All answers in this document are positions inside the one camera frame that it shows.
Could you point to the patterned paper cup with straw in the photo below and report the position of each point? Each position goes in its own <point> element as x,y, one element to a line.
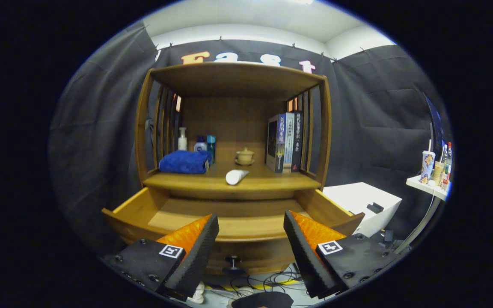
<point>427,167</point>

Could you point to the white blue-capped lotion bottle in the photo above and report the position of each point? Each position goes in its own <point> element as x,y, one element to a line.
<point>200,146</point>

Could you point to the white side table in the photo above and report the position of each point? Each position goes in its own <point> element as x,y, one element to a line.
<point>426,188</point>

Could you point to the dark monitor screen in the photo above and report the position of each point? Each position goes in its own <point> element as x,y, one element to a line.
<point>437,124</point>

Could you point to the pale grey spine book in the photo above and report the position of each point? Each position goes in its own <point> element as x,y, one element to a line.
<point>289,143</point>

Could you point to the beige lidded teacup with saucer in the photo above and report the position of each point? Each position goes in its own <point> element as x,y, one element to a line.
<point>245,156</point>

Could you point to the wooden cabinet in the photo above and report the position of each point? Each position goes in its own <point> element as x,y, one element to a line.
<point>229,119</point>

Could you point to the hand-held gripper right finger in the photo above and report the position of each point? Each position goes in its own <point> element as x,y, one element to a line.
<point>306,261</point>

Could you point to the small black device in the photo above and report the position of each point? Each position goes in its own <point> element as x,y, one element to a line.
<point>375,208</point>

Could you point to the white green cleanser tube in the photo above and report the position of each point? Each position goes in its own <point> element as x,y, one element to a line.
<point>236,176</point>

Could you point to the white crumpled cloth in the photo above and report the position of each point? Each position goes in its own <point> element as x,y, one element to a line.
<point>197,293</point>

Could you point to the black backdrop cloth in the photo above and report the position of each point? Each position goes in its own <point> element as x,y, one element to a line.
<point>370,128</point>

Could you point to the dark rounded object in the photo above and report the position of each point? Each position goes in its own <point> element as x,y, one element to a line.
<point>263,300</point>

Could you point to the tan plastic cup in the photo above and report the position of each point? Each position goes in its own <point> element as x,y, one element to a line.
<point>438,173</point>

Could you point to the wooden countertop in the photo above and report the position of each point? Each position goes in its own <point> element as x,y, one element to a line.
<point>268,182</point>

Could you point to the black spine book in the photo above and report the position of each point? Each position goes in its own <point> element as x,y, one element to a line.
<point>298,141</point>

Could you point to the blue folded towel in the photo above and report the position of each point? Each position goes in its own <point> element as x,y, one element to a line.
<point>184,162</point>

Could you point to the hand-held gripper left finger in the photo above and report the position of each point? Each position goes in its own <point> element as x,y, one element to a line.
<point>197,261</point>

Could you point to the wooden drawer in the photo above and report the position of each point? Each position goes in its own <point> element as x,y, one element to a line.
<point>238,229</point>

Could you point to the white low cabinet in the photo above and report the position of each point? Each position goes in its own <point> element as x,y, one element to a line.
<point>357,199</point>

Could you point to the blue spine book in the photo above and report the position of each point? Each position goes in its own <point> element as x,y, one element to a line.
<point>277,145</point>

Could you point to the white pump bottle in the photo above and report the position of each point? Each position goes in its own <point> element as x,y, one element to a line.
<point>182,143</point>

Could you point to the teal blue bottle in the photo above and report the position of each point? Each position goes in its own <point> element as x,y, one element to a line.
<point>211,145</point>

